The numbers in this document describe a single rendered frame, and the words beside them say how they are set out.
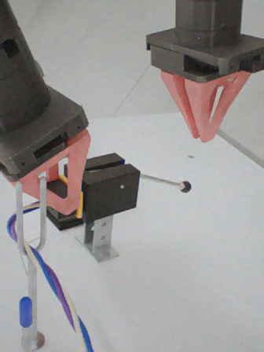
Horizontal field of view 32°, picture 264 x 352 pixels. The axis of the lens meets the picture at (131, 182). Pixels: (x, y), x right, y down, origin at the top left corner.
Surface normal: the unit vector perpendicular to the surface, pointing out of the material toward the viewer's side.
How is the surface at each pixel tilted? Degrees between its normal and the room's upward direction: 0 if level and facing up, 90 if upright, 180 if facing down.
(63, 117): 27
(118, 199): 99
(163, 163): 50
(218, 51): 42
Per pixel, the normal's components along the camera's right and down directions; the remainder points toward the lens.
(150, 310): 0.09, -0.86
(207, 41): -0.10, 0.53
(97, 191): 0.58, 0.45
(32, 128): -0.26, -0.70
